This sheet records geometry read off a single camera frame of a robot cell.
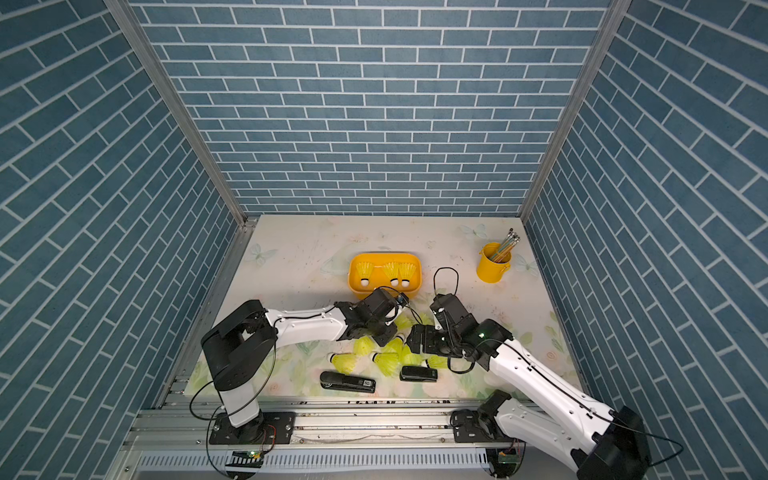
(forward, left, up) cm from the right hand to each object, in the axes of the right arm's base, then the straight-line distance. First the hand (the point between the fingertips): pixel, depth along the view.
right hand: (422, 343), depth 77 cm
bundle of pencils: (+33, -26, +5) cm, 43 cm away
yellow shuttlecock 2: (+28, +11, -6) cm, 30 cm away
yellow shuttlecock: (+27, +20, -6) cm, 34 cm away
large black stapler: (-9, +20, -6) cm, 23 cm away
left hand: (+7, +7, -9) cm, 13 cm away
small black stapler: (-4, 0, -12) cm, 13 cm away
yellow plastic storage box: (+28, +18, -7) cm, 34 cm away
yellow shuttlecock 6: (-4, +21, -9) cm, 24 cm away
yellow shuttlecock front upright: (-1, +3, -10) cm, 10 cm away
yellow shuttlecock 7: (-2, +9, -9) cm, 13 cm away
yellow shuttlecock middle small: (+2, +7, -8) cm, 10 cm away
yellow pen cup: (+30, -22, -1) cm, 37 cm away
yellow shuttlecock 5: (+2, +16, -10) cm, 19 cm away
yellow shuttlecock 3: (+29, +6, -7) cm, 30 cm away
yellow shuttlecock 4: (+8, +5, -6) cm, 12 cm away
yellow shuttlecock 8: (-2, -4, -6) cm, 8 cm away
